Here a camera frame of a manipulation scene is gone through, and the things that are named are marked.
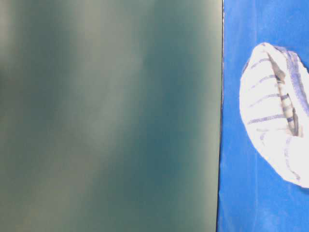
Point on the white blue-striped towel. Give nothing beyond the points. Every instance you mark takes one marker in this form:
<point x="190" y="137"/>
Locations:
<point x="274" y="108"/>

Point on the blue cloth mat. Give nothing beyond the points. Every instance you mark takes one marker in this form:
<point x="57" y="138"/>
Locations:
<point x="252" y="196"/>

